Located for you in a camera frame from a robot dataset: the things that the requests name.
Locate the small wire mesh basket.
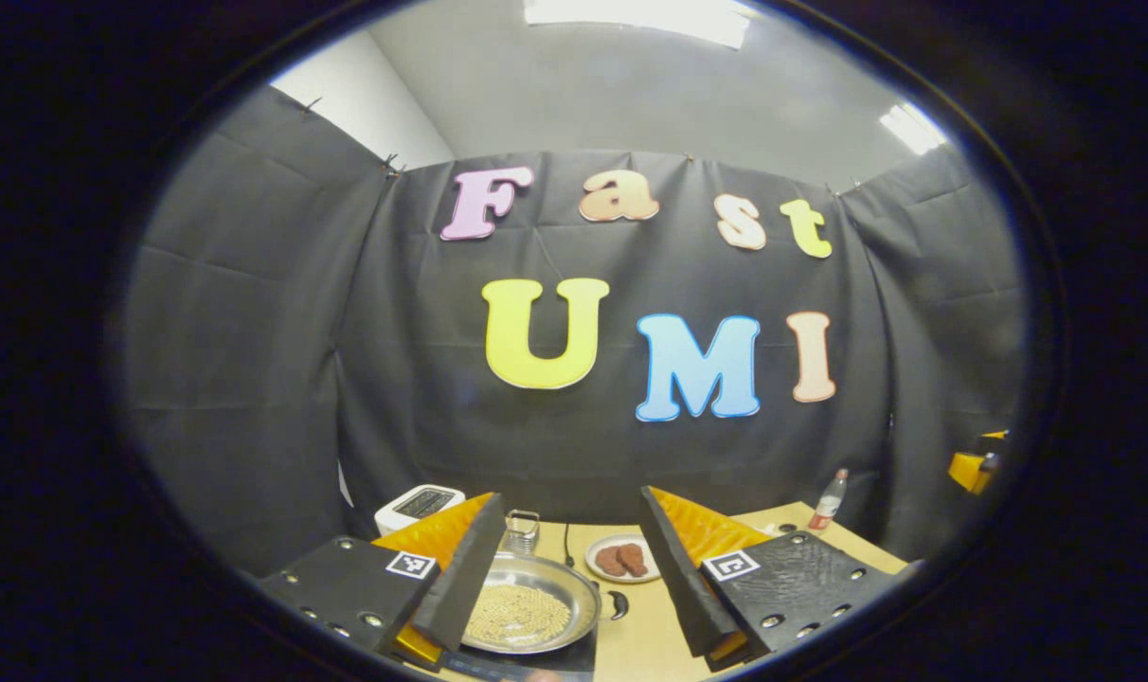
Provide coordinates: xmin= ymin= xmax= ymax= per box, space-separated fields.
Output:
xmin=506 ymin=510 xmax=541 ymax=555

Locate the white toaster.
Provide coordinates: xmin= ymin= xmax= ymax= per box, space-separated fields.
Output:
xmin=375 ymin=484 xmax=467 ymax=537

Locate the small ceiling light panel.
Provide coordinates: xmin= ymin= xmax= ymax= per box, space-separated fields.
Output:
xmin=879 ymin=102 xmax=947 ymax=155

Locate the round white plate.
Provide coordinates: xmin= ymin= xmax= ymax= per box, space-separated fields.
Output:
xmin=584 ymin=534 xmax=662 ymax=584

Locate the black induction cooktop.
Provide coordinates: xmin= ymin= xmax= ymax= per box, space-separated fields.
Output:
xmin=441 ymin=625 xmax=600 ymax=678

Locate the steel pot with soybeans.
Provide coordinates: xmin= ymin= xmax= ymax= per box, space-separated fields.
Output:
xmin=460 ymin=552 xmax=632 ymax=656

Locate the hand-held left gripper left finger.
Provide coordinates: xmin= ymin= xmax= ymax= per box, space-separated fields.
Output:
xmin=257 ymin=493 xmax=507 ymax=669

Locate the clear plastic water bottle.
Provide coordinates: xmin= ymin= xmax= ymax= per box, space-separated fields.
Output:
xmin=808 ymin=469 xmax=849 ymax=532

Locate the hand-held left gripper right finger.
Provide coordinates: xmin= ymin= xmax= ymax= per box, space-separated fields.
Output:
xmin=640 ymin=486 xmax=911 ymax=672

